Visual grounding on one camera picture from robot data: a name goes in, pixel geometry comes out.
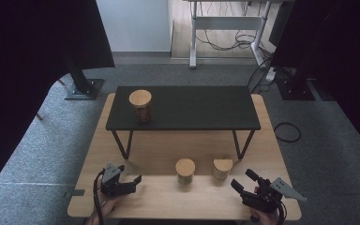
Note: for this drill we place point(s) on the bamboo-lid jar with white grains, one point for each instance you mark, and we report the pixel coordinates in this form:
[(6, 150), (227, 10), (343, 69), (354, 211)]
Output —
[(222, 165)]

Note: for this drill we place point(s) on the grey table edge clamp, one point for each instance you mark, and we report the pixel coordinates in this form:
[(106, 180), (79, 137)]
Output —
[(78, 192)]

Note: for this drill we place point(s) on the white desk frame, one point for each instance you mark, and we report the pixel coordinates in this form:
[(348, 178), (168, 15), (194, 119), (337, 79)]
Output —
[(228, 23)]

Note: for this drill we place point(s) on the person's right hand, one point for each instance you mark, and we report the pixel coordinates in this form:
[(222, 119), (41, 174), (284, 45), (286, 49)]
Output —
[(265, 219)]

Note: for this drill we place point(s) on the black stand with dark base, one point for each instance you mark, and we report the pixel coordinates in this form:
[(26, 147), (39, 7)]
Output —
[(295, 90)]

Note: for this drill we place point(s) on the black stand with square base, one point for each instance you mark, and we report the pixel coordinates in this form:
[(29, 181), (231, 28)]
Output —
[(82, 87)]

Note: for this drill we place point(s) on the person's left hand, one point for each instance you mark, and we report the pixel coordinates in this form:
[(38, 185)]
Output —
[(109, 206)]

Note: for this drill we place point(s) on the bamboo-lid jar with brown contents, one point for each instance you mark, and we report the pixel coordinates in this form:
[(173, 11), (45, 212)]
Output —
[(140, 98)]

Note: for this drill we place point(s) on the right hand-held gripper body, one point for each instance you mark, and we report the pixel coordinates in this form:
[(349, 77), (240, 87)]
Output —
[(264, 198)]

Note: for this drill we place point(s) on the black curtain beside desk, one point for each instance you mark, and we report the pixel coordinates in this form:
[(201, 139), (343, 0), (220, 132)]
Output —
[(340, 62)]

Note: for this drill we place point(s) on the white power strip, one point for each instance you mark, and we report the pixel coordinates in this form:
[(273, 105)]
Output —
[(271, 75)]

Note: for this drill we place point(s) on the bamboo-lid jar with greenish contents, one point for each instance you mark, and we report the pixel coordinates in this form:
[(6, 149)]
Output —
[(185, 168)]

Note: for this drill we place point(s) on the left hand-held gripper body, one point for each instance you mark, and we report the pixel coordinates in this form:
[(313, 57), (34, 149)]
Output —
[(115, 187)]

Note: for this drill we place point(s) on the black shelf with hairpin legs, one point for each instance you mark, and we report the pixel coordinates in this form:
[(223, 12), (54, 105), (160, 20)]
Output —
[(193, 108)]

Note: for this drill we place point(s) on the large black curtain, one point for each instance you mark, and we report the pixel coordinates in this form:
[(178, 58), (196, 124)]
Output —
[(22, 78)]

